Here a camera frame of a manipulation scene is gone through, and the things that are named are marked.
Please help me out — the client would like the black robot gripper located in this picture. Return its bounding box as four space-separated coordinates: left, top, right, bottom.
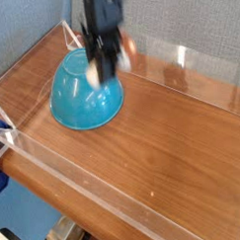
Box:
81 0 123 83

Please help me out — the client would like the teal blue upturned bowl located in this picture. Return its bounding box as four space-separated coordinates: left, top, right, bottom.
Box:
49 48 124 130

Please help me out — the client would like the clear acrylic tray wall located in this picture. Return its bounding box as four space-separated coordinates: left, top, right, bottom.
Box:
0 24 240 240

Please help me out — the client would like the white brown-capped toy mushroom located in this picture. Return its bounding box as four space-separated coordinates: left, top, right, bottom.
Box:
86 33 137 90

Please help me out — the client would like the metal frame below table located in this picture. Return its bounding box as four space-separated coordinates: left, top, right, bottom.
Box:
45 216 84 240

